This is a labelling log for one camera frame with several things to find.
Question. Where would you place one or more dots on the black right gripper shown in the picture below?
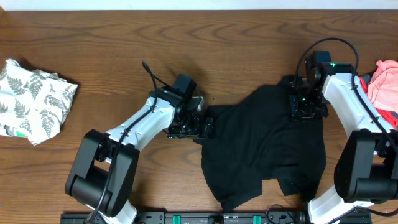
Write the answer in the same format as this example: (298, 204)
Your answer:
(295, 114)

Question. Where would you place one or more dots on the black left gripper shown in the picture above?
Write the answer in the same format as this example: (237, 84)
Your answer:
(194, 132)

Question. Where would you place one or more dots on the black t-shirt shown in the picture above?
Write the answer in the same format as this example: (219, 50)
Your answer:
(256, 140)

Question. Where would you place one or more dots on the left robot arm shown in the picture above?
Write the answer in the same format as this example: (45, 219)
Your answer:
(103, 171)

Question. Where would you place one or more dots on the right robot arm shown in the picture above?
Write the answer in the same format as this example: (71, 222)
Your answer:
(366, 172)

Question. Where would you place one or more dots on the pink garment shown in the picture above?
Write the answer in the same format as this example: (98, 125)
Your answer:
(382, 89)

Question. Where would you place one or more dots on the red garment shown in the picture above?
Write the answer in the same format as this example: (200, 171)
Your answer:
(389, 116)

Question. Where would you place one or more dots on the white fern-print fabric bag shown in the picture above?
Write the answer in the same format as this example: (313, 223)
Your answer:
(34, 104)

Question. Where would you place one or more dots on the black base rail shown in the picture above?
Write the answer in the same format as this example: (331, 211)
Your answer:
(272, 216)

